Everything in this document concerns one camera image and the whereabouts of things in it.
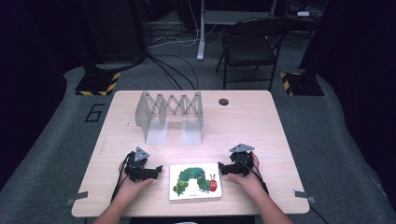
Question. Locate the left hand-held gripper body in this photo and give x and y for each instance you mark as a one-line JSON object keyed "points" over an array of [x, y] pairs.
{"points": [[137, 168]]}

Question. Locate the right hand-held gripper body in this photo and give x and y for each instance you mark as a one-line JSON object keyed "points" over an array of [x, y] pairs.
{"points": [[242, 161]]}

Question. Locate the white caterpillar board book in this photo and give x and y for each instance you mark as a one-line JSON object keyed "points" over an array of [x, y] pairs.
{"points": [[194, 182]]}

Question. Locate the person's left hand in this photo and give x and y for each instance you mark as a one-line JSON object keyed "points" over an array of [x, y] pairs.
{"points": [[132, 189]]}

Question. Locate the person's right hand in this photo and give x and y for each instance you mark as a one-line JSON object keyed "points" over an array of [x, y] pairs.
{"points": [[249, 185]]}

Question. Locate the grey expandable metal book rack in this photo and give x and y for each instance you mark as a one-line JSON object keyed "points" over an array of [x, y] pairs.
{"points": [[157, 127]]}

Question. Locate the black table grommet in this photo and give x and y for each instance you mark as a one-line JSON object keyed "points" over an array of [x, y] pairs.
{"points": [[223, 102]]}

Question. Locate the black stand base yellow stripes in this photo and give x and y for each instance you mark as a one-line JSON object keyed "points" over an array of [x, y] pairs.
{"points": [[96, 84], [303, 84]]}

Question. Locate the black folding chair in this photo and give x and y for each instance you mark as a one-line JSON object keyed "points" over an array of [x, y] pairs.
{"points": [[249, 49]]}

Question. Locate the white standing desk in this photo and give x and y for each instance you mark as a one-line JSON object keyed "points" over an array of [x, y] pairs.
{"points": [[201, 31]]}

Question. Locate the black equipment case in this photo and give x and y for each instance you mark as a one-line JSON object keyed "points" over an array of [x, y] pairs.
{"points": [[118, 31]]}

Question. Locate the small white device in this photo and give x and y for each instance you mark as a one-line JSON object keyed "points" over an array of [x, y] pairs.
{"points": [[303, 13]]}

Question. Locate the grey table edge bracket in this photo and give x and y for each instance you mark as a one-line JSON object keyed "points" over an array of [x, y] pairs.
{"points": [[303, 195], [77, 196]]}

